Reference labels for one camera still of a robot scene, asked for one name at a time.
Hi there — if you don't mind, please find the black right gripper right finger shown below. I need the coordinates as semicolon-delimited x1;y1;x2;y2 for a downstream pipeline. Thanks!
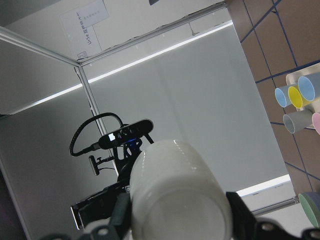
225;192;320;240

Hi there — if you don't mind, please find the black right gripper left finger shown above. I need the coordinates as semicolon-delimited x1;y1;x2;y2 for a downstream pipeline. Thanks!
82;193;132;240

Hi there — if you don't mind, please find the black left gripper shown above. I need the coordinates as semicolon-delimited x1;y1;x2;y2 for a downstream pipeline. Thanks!
70;139;143;230

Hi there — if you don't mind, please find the white plastic cup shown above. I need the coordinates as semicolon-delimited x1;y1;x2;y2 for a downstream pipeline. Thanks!
130;140;233;240

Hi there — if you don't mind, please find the grey plastic cup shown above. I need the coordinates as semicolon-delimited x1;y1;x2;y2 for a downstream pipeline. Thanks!
282;109;314;134

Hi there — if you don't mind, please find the pink plastic cup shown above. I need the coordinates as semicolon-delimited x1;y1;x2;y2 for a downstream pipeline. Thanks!
312;112;320;135

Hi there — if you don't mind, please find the yellow plastic cup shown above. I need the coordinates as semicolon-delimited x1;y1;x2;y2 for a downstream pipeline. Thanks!
288;85;311;109

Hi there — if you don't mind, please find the light blue cup near grey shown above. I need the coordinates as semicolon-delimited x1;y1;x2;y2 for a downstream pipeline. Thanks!
274;84;297;108

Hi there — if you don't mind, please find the light blue cup near pink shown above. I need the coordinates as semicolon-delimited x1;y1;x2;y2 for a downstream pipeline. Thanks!
298;72;320;101

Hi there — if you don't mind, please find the blue bowl under green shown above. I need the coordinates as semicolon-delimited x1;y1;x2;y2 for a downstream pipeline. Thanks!
303;192;320;202

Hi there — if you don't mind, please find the beige plastic tray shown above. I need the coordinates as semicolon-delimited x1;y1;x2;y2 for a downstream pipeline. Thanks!
285;62;320;131

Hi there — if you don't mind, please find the black braided left camera cable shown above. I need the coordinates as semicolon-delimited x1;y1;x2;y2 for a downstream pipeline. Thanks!
68;112;125;158

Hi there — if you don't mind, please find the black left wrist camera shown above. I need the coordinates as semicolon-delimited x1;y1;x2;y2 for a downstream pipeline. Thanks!
96;119;154;150

